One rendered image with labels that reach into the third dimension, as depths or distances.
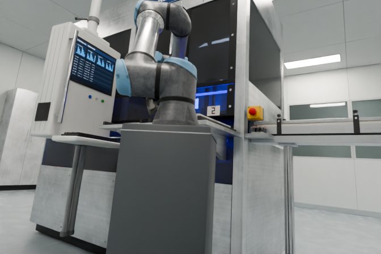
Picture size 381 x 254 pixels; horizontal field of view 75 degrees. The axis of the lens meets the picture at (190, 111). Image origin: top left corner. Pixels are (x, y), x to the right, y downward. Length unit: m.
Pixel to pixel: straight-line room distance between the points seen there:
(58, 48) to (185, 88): 1.21
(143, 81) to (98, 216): 1.47
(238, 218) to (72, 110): 1.19
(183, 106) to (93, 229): 1.55
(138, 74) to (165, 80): 0.08
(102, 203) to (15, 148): 4.15
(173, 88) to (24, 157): 5.49
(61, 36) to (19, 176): 4.56
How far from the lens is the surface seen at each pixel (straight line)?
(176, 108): 0.74
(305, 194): 5.97
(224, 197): 1.43
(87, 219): 2.20
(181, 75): 0.78
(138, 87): 0.78
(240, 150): 1.39
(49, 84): 1.77
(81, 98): 1.81
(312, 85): 6.24
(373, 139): 1.42
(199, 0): 1.92
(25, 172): 6.15
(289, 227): 1.49
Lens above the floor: 0.68
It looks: 13 degrees up
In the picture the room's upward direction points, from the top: 4 degrees clockwise
